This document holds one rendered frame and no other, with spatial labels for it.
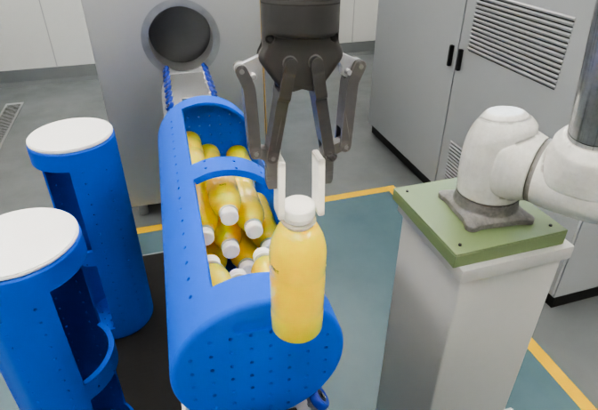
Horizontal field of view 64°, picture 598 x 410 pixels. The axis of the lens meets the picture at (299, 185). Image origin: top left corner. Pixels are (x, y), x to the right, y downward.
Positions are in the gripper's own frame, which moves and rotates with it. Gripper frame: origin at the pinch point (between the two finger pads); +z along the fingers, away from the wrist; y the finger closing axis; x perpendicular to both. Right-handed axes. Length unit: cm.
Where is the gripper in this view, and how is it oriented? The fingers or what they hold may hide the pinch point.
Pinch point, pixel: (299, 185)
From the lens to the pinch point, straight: 53.3
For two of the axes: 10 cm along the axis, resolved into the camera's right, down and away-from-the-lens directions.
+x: 2.2, 4.3, -8.7
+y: -9.7, 0.9, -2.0
